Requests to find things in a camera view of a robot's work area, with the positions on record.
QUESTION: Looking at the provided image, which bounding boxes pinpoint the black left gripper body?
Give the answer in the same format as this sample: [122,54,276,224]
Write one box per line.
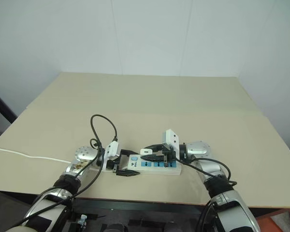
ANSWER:
[105,156,123,174]

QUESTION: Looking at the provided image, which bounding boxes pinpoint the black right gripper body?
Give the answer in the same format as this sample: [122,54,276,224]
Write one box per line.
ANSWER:
[160,143,177,168]

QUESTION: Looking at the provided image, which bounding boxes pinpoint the white power strip blue sockets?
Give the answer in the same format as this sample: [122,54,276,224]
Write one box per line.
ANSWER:
[88,154,183,176]

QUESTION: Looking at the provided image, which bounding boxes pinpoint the dark rounded shape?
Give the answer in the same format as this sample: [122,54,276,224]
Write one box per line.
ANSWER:
[105,223,127,232]

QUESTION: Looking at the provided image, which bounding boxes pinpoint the dark slanted panel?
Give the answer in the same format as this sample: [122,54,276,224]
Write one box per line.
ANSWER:
[0,86,18,136]

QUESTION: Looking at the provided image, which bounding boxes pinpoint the orange object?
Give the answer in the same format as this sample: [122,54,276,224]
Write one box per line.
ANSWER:
[256,207,290,232]

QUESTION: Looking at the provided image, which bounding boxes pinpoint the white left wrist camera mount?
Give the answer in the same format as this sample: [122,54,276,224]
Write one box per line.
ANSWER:
[102,142,123,170]

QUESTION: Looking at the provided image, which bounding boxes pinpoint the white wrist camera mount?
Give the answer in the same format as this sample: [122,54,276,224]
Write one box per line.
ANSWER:
[161,129,181,160]
[102,142,123,170]

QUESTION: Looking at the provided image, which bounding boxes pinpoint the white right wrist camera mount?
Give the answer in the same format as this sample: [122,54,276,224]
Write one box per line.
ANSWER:
[161,129,181,160]

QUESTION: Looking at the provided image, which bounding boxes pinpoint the black frame under table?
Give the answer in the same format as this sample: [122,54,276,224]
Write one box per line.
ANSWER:
[62,197,210,232]

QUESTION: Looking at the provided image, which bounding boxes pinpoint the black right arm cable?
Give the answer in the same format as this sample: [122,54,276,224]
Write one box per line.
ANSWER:
[176,158,238,232]

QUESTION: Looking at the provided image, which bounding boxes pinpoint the white power strip cord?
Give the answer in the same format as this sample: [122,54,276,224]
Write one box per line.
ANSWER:
[0,145,73,163]

